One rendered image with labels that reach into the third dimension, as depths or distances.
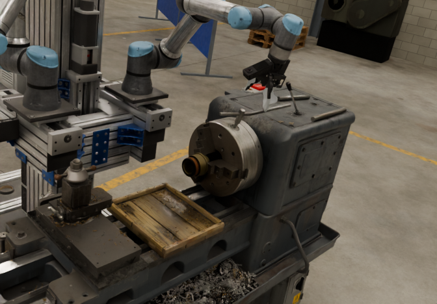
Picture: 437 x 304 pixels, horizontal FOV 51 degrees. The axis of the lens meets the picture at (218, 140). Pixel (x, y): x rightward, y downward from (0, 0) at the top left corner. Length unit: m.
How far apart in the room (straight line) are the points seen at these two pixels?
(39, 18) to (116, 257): 1.19
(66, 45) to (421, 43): 10.13
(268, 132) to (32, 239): 0.96
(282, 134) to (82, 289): 0.93
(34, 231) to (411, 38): 10.67
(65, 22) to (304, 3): 10.61
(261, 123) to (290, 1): 10.78
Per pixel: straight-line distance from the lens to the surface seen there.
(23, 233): 1.67
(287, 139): 1.84
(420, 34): 11.66
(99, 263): 1.46
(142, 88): 2.23
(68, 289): 1.48
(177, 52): 2.25
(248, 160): 1.80
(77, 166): 1.55
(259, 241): 2.07
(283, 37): 1.67
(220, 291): 1.98
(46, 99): 1.96
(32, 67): 1.94
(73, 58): 2.18
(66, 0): 2.13
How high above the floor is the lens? 1.91
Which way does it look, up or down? 24 degrees down
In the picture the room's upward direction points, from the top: 10 degrees clockwise
